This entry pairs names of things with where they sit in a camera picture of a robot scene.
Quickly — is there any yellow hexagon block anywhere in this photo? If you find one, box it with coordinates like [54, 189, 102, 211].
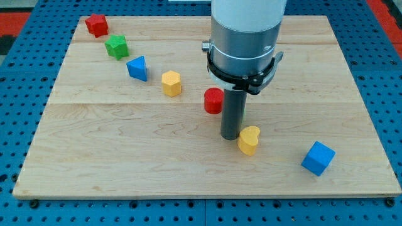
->
[161, 70, 182, 97]

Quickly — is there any blue cube block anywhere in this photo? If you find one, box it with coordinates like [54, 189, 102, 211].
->
[301, 141, 336, 176]

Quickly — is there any green star block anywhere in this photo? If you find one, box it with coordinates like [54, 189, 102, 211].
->
[105, 35, 129, 60]

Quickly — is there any red cylinder block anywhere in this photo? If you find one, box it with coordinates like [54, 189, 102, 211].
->
[204, 88, 224, 114]

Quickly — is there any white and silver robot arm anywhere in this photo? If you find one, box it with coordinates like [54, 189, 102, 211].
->
[202, 0, 287, 95]

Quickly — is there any red star block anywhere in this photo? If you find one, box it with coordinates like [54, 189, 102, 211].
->
[85, 14, 109, 38]

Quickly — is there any blue triangle block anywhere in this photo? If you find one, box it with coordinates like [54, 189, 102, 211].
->
[126, 56, 148, 82]

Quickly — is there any yellow heart block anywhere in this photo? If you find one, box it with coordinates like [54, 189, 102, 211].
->
[237, 126, 261, 156]

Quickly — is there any wooden board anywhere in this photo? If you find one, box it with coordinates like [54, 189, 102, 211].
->
[13, 16, 401, 200]

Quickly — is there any dark grey cylindrical pointer tool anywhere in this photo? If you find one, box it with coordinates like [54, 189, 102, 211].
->
[220, 89, 247, 140]

